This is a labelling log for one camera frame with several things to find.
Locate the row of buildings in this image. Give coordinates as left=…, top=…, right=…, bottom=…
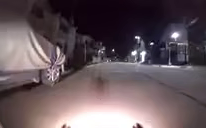
left=26, top=0, right=109, bottom=68

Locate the pale pavement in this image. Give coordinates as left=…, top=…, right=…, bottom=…
left=147, top=63, right=195, bottom=70

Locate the car under pale cover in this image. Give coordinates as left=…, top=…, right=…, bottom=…
left=0, top=20, right=67, bottom=88

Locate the street lamp pole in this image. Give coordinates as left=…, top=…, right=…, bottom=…
left=167, top=32, right=180, bottom=66

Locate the grey asphalt road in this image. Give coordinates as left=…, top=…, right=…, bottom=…
left=0, top=61, right=206, bottom=128

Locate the building with lit gate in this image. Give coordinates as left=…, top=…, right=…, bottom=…
left=150, top=22, right=206, bottom=66

